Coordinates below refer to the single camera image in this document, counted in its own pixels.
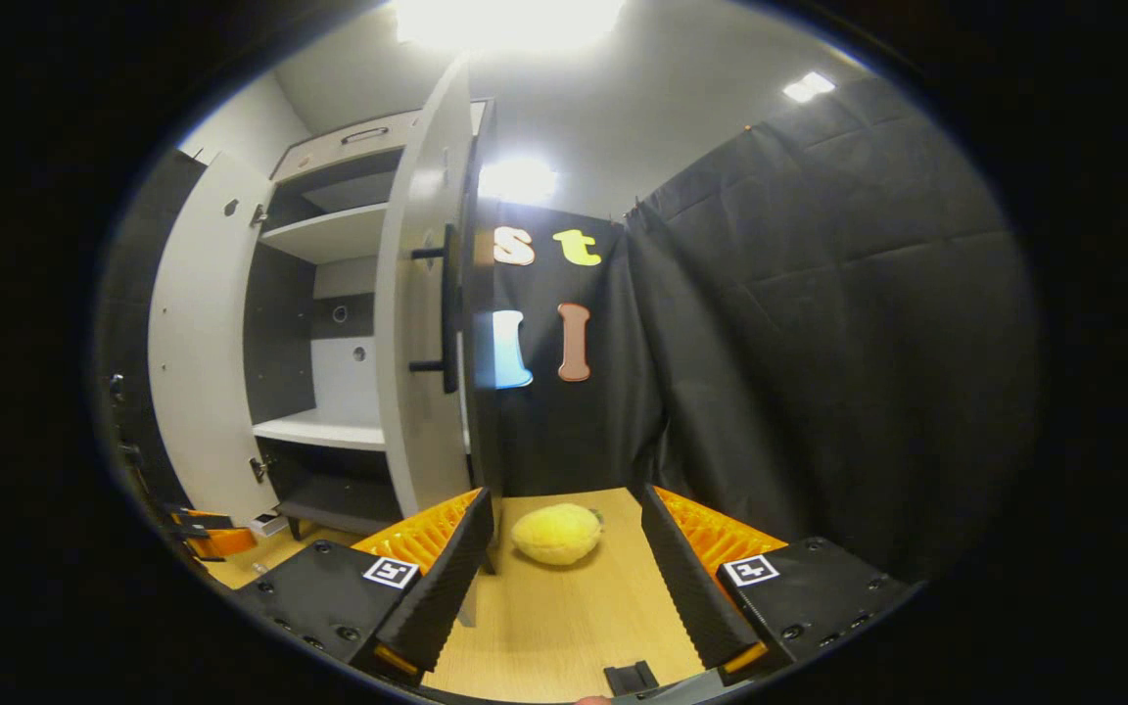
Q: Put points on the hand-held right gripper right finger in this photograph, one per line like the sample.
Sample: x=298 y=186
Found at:
x=686 y=587

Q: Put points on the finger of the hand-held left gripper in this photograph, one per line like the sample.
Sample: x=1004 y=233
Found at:
x=221 y=540

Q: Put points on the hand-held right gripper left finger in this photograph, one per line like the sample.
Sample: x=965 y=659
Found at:
x=446 y=587

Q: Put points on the grey cabinet door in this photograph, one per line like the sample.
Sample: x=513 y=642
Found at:
x=398 y=343
x=202 y=343

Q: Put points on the grey white cabinet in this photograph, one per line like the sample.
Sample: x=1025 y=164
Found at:
x=280 y=333

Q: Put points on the metal door hinge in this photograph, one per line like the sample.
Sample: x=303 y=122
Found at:
x=258 y=213
x=258 y=468

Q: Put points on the white cabinet shelf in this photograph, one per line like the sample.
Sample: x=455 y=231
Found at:
x=329 y=235
x=319 y=429

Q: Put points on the grey cabinet drawer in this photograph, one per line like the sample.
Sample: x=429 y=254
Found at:
x=349 y=137

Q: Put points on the white flat box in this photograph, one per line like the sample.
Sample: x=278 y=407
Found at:
x=268 y=526

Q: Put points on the black table clamp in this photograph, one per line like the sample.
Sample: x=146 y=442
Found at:
x=631 y=678

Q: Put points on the yellow plush toy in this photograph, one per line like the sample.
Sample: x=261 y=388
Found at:
x=556 y=534

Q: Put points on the black backdrop cloth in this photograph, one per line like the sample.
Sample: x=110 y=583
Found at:
x=819 y=343

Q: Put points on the large ceiling light panel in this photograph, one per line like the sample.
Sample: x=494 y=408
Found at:
x=505 y=20

